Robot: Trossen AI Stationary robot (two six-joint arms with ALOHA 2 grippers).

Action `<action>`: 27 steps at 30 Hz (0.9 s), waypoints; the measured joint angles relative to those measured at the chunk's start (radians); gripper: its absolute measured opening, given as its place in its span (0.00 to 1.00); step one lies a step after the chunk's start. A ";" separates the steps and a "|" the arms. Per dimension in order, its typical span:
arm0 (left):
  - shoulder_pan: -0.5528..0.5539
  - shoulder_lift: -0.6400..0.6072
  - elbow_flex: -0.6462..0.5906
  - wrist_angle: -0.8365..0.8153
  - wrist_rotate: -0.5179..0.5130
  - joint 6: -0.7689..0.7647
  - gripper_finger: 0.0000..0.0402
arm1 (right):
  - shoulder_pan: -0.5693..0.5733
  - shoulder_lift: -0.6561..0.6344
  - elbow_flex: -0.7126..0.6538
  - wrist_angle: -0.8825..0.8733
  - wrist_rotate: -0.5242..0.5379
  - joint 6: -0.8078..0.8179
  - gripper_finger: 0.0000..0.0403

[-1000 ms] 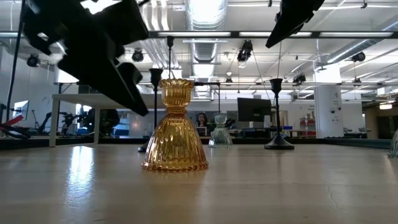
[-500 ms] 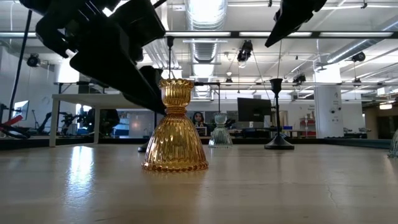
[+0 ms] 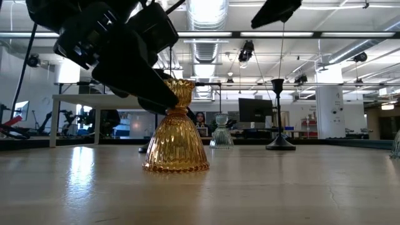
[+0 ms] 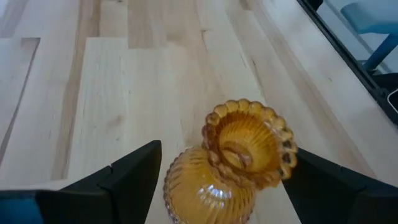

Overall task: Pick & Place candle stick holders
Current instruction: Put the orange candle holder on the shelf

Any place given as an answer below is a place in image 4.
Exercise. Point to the amber ribbed glass candle holder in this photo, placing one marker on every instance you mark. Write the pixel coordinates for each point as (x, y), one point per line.
(202, 186)

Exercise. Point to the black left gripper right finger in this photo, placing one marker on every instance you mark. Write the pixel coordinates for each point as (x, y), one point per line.
(317, 193)

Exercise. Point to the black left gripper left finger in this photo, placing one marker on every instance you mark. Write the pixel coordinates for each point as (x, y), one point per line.
(136, 174)

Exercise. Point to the blue chair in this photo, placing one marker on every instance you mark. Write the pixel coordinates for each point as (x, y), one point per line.
(373, 15)

